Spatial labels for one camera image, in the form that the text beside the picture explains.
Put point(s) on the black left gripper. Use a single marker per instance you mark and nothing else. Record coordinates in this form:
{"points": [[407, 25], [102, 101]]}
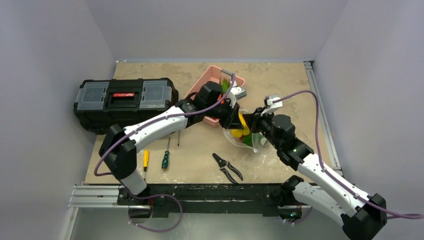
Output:
{"points": [[232, 120]]}

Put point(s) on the clear dotted zip top bag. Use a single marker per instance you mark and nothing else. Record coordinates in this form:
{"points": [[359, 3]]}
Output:
{"points": [[258, 139]]}

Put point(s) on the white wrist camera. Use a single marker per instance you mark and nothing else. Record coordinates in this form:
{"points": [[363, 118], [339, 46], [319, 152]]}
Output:
{"points": [[272, 103], [236, 93]]}

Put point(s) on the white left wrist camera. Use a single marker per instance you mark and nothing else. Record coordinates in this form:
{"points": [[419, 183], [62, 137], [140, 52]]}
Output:
{"points": [[236, 93]]}

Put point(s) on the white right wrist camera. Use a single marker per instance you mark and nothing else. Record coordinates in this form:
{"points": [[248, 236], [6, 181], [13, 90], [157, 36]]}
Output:
{"points": [[272, 103]]}

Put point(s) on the black plastic toolbox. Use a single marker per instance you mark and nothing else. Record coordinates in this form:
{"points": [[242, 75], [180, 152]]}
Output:
{"points": [[100, 104]]}

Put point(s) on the black yellow handled screwdriver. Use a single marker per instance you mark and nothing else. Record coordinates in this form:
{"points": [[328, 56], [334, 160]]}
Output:
{"points": [[178, 138]]}

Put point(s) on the yellow banana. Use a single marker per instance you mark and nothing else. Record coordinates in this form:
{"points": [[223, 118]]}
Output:
{"points": [[245, 129]]}

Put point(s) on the black handled pliers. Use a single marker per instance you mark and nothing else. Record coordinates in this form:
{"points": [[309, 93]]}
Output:
{"points": [[225, 166]]}

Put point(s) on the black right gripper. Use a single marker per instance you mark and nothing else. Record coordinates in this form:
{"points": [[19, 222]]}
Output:
{"points": [[255, 121]]}

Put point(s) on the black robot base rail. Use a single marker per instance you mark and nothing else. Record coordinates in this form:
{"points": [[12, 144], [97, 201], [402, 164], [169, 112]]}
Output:
{"points": [[266, 199]]}

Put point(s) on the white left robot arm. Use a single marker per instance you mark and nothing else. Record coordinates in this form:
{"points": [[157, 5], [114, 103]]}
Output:
{"points": [[121, 145]]}

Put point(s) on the green bell pepper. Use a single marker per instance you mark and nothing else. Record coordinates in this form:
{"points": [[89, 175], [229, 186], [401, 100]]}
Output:
{"points": [[248, 140]]}

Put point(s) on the green handled screwdriver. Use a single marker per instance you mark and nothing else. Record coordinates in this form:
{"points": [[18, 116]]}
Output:
{"points": [[165, 160]]}

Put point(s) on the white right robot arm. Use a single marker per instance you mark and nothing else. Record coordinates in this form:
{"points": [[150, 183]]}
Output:
{"points": [[359, 214]]}

